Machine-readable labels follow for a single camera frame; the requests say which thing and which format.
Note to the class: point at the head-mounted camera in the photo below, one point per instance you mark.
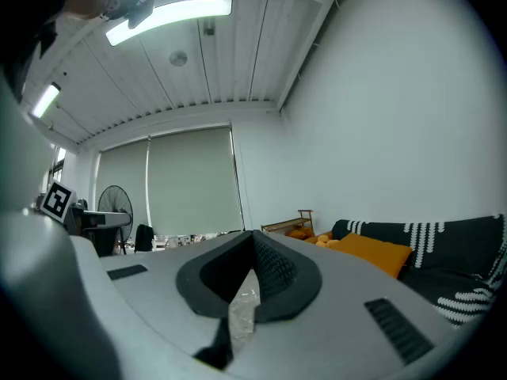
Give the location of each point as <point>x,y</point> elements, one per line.
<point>136,10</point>

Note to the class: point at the long ceiling light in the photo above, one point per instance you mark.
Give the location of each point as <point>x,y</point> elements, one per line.
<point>170,16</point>

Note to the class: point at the window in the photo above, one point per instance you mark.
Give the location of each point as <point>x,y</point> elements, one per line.
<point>59,164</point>

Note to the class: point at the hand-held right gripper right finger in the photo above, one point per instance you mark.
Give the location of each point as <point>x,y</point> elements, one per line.
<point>336,323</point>

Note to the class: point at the black white patterned sofa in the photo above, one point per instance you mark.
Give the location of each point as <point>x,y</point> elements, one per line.
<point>455,244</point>

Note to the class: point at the black ceiling fixture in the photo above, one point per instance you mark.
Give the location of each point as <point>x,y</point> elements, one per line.
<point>209,26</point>

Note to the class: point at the narrow grey roller blind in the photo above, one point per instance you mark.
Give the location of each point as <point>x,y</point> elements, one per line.
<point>123,188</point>

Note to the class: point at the black bag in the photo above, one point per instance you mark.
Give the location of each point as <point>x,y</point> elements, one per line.
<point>144,238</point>

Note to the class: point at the wooden rattan armchair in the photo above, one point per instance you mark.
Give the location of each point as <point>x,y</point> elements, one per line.
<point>291,224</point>

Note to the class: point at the black floor fan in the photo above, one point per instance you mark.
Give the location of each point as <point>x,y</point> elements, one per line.
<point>115,212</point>

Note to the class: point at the person's black clothing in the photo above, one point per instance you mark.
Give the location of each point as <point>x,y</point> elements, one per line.
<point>24,42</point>

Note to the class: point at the short ceiling light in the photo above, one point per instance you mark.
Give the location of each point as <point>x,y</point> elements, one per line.
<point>45,100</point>

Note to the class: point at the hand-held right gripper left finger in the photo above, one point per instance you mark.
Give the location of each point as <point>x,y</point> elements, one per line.
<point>158,275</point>

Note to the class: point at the orange pillow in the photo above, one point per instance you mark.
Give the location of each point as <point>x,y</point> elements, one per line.
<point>376,251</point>

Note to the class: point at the orange flower cushion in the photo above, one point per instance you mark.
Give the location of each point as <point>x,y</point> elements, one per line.
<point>326,242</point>

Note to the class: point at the round ceiling detector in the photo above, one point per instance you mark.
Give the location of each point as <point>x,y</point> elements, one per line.
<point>178,58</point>

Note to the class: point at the pile of assorted clutter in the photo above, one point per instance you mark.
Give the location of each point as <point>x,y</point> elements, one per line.
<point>186,239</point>

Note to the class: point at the wide grey roller blind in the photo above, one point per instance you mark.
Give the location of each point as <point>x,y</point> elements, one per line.
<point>194,180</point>

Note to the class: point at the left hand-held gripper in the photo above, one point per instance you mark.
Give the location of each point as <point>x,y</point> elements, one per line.
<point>58,202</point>

